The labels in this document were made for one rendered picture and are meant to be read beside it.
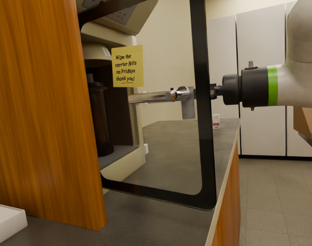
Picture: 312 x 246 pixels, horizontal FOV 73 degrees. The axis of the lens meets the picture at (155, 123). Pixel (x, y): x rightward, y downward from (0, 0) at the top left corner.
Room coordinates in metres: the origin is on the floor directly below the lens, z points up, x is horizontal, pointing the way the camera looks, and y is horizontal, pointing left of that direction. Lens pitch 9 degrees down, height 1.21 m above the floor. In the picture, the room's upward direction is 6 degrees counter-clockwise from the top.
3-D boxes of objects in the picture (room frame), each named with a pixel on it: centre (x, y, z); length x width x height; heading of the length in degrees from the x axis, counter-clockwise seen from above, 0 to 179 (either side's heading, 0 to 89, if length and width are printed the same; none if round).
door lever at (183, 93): (0.36, -0.01, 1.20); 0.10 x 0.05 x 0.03; 58
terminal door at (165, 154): (0.42, 0.04, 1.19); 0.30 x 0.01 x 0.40; 58
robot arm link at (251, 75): (0.51, -0.24, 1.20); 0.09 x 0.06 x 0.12; 155
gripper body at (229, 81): (0.54, -0.17, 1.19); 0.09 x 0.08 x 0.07; 65
